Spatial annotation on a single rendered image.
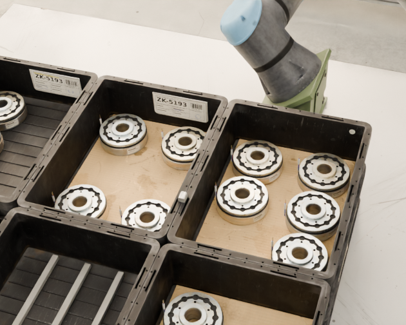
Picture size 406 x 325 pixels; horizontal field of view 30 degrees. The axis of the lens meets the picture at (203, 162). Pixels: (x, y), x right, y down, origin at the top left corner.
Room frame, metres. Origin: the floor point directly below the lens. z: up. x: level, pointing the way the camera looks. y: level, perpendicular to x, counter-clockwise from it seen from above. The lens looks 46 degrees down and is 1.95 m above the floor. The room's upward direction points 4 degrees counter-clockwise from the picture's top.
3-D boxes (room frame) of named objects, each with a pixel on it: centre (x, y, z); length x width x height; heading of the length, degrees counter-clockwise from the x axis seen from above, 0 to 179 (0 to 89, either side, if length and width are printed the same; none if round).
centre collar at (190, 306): (0.71, 0.04, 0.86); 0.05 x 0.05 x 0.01
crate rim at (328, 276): (0.95, -0.13, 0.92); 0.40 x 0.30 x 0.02; 159
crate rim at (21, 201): (1.06, 0.15, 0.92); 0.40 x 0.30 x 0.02; 159
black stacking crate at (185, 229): (0.95, -0.13, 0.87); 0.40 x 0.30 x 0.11; 159
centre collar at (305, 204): (0.92, -0.20, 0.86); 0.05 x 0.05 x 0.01
